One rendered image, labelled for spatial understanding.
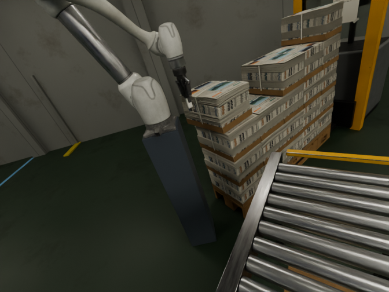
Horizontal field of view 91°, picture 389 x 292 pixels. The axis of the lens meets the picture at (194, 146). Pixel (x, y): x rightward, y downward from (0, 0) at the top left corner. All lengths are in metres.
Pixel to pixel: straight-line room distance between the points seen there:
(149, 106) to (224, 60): 3.12
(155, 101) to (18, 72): 4.12
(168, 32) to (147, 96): 0.32
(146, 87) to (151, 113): 0.13
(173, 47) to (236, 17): 3.00
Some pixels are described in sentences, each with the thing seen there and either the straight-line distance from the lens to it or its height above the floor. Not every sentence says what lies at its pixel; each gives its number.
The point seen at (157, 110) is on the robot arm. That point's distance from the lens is 0.99.
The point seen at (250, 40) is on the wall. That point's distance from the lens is 4.08.
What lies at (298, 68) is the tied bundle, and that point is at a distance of 1.73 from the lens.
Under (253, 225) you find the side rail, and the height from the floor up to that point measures 0.80.
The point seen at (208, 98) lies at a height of 1.06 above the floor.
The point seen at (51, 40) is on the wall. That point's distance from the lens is 4.47.
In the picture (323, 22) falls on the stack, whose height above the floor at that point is 1.19.
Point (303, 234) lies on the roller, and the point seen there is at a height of 0.80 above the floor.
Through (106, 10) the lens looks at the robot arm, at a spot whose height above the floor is 1.57.
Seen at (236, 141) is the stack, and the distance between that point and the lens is 1.25.
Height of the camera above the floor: 1.40
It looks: 30 degrees down
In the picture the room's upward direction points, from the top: 18 degrees counter-clockwise
